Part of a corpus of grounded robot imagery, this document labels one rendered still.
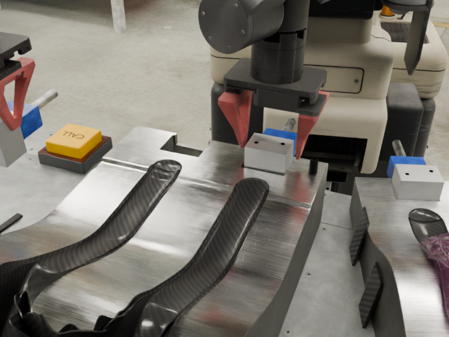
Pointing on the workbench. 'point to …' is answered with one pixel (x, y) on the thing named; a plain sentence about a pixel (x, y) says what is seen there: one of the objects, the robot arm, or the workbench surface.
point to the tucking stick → (10, 222)
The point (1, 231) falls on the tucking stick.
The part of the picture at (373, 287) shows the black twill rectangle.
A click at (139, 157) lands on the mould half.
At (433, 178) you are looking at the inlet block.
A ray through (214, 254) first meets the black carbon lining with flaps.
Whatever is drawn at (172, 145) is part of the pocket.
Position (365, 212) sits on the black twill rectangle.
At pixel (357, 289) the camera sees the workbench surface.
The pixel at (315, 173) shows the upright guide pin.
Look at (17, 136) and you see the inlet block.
